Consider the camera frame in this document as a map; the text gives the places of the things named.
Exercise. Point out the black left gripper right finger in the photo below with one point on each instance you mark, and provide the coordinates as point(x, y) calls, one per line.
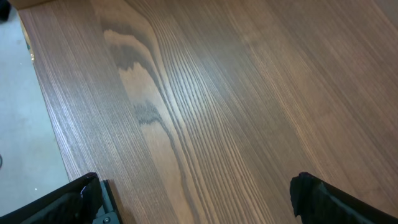
point(316, 201)

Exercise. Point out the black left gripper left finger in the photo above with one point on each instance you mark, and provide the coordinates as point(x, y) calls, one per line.
point(84, 200)

